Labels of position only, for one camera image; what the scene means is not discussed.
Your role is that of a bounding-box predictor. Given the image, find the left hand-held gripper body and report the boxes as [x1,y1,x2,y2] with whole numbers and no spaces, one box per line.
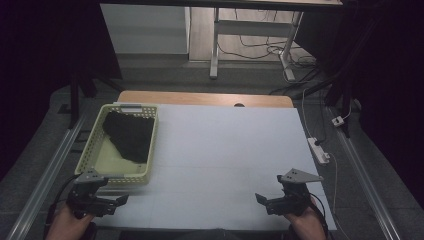
[66,167,118,220]

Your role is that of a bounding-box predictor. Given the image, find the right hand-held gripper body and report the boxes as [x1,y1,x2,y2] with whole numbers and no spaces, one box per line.
[265,167,325,217]

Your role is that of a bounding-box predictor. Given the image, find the pale yellow plastic basket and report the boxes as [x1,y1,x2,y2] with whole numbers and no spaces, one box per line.
[74,103,160,186]

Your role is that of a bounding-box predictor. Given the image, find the dark cloth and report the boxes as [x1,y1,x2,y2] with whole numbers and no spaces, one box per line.
[101,110,156,164]

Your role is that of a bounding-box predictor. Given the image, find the person's right hand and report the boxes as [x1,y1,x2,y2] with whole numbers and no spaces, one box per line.
[283,195,329,240]

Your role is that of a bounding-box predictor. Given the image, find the person's left hand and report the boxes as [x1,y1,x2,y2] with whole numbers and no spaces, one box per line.
[44,202,96,240]

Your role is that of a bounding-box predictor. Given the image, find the white table sheet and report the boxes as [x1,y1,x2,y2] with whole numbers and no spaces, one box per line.
[94,102,338,232]

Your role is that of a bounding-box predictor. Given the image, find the white power strip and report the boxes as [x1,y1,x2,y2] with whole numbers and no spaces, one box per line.
[306,136,331,166]

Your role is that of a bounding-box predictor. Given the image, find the black metal stand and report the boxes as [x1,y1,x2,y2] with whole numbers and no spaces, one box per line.
[299,71,355,139]
[67,71,82,130]

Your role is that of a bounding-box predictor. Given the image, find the wooden table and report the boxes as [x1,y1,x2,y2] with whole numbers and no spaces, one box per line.
[117,90,295,109]

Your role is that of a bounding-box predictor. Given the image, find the black curtain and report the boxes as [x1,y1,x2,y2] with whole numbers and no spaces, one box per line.
[294,0,424,211]
[0,0,124,183]

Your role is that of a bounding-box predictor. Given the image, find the white panel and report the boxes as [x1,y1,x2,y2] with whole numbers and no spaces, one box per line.
[99,3,192,55]

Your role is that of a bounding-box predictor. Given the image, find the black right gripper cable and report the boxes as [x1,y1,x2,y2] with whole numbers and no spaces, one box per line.
[308,192,331,234]

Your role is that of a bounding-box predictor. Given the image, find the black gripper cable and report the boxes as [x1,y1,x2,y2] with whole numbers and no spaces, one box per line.
[308,192,331,234]
[42,173,83,238]

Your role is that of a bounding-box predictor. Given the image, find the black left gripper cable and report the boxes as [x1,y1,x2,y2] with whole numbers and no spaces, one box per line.
[42,173,83,238]

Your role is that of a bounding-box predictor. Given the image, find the thin white cable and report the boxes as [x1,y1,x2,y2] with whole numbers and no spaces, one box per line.
[329,152,352,240]

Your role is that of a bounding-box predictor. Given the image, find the aluminium floor rail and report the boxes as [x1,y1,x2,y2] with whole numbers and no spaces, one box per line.
[326,105,403,240]
[5,111,88,240]

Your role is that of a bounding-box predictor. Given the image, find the white power strip cable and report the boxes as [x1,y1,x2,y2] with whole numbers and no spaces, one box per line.
[300,87,315,140]

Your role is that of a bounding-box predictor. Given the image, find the black floor cables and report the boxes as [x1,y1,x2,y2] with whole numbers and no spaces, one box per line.
[216,8,321,96]

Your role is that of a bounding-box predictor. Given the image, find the white metal desk frame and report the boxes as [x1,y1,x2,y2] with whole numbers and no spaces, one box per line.
[208,6,305,83]

